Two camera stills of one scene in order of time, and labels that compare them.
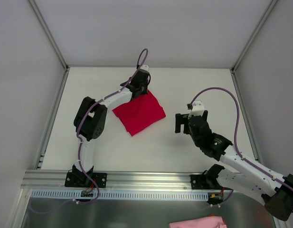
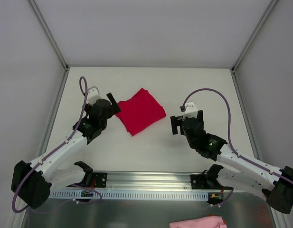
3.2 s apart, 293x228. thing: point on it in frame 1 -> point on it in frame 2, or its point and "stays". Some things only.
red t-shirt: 140,113 stays
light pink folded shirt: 213,222 stays
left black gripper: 138,89 -> 113,103
